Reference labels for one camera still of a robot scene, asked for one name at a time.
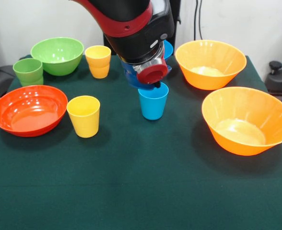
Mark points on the dark green tablecloth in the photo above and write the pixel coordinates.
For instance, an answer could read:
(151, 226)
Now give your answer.
(141, 179)

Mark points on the dark blue plastic bowl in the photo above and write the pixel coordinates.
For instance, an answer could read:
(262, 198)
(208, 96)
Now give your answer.
(130, 76)

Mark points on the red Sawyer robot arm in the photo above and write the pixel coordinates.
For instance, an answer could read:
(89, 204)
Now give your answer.
(131, 26)

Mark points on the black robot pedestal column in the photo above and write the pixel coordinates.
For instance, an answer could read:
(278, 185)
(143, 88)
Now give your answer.
(177, 19)

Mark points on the light blue plastic cup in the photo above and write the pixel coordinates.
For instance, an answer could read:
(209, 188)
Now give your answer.
(153, 105)

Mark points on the red plastic bowl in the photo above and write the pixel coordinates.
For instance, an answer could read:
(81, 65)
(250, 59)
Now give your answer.
(28, 110)

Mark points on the green plastic bowl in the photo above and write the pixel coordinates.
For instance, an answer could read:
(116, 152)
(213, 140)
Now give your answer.
(57, 55)

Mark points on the orange plastic bowl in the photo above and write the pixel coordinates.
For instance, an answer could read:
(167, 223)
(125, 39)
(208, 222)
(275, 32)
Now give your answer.
(247, 112)
(210, 57)

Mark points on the light blue plastic bowl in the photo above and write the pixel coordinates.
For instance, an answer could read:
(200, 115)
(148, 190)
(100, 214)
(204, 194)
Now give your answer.
(168, 49)

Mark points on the yellow plastic cup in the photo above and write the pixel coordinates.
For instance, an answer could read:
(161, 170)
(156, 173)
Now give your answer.
(84, 122)
(99, 72)
(97, 56)

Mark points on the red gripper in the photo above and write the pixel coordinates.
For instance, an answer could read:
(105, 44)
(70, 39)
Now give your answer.
(151, 74)

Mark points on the green plastic cup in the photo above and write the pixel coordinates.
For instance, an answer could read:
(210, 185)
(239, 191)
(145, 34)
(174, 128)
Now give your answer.
(31, 83)
(28, 69)

